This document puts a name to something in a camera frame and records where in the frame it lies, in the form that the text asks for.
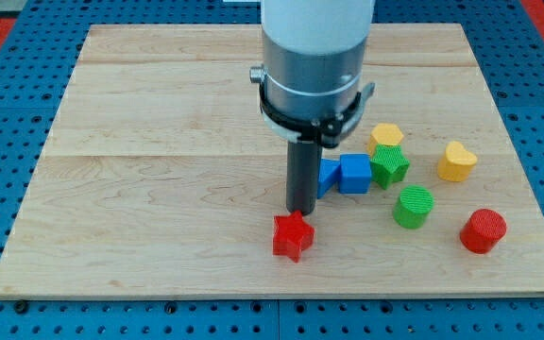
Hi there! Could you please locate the blue triangle block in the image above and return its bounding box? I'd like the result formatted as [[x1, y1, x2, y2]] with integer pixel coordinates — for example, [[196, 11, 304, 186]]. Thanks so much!
[[317, 159, 340, 199]]

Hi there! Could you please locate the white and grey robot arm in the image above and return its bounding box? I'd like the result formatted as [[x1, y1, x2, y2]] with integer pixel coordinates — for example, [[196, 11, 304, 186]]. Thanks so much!
[[249, 0, 375, 120]]

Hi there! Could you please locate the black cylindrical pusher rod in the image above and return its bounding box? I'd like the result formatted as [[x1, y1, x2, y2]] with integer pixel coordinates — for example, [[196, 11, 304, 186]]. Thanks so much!
[[286, 142, 322, 215]]

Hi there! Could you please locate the blue cube block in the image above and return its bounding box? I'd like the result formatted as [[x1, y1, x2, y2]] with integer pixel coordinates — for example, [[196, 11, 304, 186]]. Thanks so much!
[[338, 154, 372, 194]]

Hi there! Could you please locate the red star block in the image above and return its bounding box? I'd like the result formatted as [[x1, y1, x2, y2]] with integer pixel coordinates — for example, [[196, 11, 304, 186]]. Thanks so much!
[[272, 211, 315, 263]]

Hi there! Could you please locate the yellow heart block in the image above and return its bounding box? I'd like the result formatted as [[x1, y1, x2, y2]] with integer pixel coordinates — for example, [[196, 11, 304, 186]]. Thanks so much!
[[437, 141, 478, 182]]

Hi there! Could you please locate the green star block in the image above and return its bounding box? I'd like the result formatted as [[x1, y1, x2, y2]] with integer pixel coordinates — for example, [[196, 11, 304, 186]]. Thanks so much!
[[370, 144, 410, 190]]

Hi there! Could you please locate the green cylinder block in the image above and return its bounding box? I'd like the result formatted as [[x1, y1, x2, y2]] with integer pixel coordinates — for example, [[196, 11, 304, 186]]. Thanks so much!
[[393, 185, 434, 230]]

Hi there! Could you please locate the wooden board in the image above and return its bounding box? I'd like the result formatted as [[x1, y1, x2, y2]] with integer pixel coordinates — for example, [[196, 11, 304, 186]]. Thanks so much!
[[0, 24, 544, 300]]

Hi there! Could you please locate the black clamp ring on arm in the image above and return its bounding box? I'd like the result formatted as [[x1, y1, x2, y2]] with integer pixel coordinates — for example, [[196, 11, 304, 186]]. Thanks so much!
[[258, 80, 377, 150]]

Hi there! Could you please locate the red cylinder block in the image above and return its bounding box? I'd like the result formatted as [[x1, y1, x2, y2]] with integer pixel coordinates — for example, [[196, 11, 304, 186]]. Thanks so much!
[[459, 209, 507, 254]]

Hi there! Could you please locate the yellow hexagon block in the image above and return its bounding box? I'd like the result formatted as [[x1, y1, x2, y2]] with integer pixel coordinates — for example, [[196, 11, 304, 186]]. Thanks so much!
[[366, 123, 404, 156]]

